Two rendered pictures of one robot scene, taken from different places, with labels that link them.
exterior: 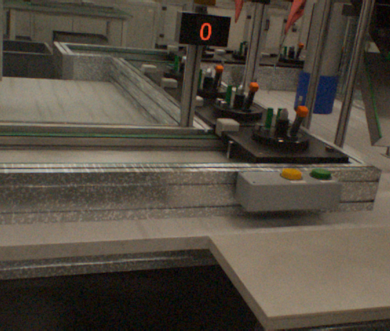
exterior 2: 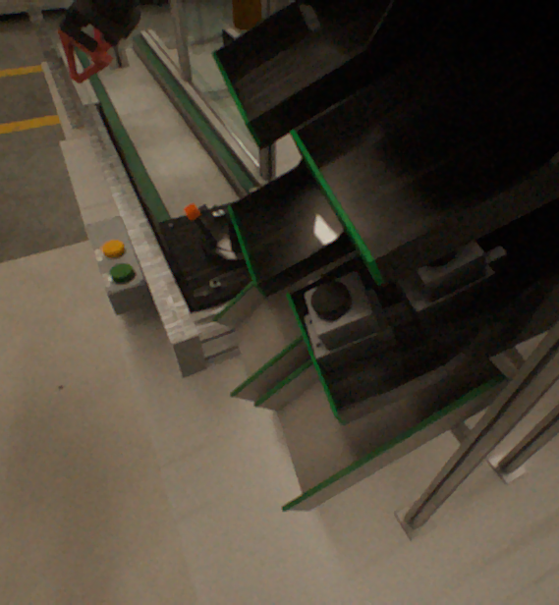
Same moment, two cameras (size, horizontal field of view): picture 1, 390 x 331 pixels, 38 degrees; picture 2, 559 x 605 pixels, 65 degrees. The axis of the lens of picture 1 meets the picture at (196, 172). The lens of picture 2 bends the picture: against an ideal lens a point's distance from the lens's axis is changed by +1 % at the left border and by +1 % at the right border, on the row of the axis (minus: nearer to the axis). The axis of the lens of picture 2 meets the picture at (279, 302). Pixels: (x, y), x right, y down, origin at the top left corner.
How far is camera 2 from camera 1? 159 cm
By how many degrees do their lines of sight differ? 73
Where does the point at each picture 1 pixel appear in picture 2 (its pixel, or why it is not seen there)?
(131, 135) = (223, 153)
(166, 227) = (101, 216)
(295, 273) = (18, 292)
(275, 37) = not seen: outside the picture
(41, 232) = (84, 168)
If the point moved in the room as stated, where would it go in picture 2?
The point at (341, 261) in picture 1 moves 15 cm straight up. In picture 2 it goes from (40, 327) to (2, 270)
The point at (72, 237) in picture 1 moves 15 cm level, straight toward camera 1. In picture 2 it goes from (78, 180) to (16, 189)
